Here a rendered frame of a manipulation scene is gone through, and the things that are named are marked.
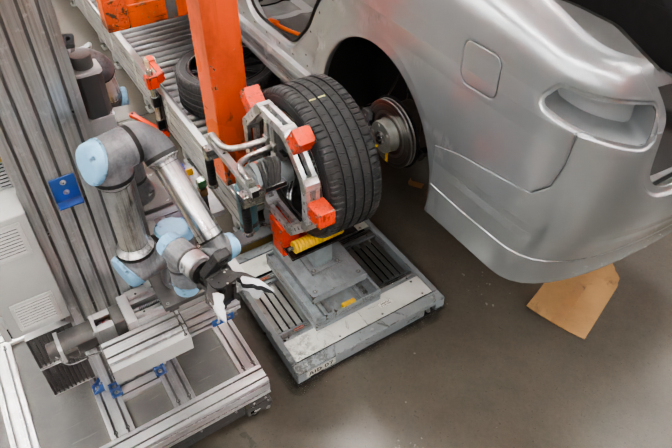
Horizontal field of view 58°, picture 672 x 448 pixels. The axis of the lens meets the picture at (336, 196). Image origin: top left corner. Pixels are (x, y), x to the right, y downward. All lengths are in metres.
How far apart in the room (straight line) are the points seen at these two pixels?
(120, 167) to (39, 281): 0.55
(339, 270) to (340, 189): 0.75
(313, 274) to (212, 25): 1.21
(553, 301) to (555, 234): 1.25
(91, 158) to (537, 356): 2.17
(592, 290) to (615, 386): 0.55
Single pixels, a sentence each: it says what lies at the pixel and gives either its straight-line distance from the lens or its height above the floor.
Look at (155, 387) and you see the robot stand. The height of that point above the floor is 0.21.
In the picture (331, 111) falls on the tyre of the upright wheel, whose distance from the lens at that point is 2.30.
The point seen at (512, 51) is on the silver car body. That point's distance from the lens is 1.86.
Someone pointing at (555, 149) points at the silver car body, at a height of 1.36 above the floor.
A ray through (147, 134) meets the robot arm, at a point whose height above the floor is 1.44.
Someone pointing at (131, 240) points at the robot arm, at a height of 1.12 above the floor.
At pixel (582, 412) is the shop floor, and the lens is 2.96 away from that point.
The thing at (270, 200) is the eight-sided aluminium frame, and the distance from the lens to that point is 2.72.
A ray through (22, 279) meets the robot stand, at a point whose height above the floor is 1.00.
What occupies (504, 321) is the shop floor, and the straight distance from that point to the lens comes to 3.14.
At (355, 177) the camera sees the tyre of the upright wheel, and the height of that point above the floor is 0.96.
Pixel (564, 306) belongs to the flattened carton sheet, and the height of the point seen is 0.01.
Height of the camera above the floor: 2.40
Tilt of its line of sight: 41 degrees down
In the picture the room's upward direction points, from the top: straight up
